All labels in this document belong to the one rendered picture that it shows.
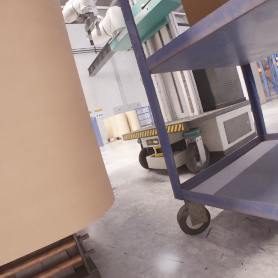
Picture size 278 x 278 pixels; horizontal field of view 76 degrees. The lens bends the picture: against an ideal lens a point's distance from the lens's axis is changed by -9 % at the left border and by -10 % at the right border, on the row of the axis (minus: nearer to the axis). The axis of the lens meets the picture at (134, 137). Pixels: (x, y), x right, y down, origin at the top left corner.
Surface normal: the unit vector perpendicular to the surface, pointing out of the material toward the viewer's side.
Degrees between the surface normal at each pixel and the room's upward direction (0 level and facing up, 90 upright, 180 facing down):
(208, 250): 0
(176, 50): 90
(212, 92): 90
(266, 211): 90
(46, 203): 90
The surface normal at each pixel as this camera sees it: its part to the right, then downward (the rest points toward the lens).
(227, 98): 0.52, -0.09
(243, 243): -0.27, -0.96
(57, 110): 0.73, -0.16
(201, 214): 0.01, 0.07
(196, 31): -0.82, 0.27
